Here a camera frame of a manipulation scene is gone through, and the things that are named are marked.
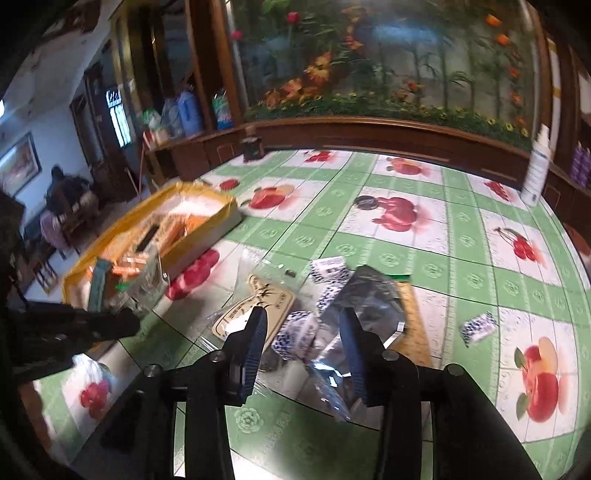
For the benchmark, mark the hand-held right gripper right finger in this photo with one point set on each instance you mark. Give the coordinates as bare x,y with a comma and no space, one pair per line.
356,360

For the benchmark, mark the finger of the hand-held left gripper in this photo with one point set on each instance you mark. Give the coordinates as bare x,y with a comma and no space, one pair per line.
104,323

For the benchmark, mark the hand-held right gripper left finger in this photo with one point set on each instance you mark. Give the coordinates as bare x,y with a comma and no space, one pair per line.
255,353

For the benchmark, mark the dark green packet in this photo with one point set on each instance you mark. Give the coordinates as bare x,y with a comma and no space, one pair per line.
99,281

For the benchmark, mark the clear bag of dark snack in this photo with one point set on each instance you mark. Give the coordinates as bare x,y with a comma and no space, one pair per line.
258,300

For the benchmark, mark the clear cracker packet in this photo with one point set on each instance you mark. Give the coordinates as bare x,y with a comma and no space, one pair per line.
143,284

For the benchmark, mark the silver foil bag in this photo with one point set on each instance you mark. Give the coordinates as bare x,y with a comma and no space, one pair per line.
369,300

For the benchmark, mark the orange snack packet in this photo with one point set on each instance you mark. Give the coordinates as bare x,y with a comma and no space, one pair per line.
133,266

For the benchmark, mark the small brown packet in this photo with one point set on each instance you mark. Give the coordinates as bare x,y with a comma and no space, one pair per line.
415,323

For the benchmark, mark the shallow yellow cardboard box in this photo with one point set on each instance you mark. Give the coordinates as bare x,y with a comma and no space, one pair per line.
198,203

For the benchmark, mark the green fruit print tablecloth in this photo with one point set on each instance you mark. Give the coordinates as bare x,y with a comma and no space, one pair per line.
461,258

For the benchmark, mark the dark glass bottle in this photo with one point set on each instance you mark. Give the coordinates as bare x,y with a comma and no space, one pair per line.
252,146

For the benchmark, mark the small green bag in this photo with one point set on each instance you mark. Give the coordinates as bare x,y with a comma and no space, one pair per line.
150,120

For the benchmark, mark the wooden cabinet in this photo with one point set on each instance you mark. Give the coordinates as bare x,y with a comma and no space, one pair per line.
369,136

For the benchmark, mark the blue thermos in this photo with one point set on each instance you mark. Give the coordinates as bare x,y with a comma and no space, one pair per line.
190,113

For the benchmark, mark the green white bag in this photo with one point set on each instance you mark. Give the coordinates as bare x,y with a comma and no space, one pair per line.
222,110

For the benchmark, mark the red round stool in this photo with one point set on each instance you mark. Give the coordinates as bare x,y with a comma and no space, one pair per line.
581,241

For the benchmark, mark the white spray bottle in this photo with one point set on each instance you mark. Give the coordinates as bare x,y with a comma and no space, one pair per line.
536,168

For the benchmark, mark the framed wall picture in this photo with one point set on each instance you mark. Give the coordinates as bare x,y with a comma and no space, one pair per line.
18,164

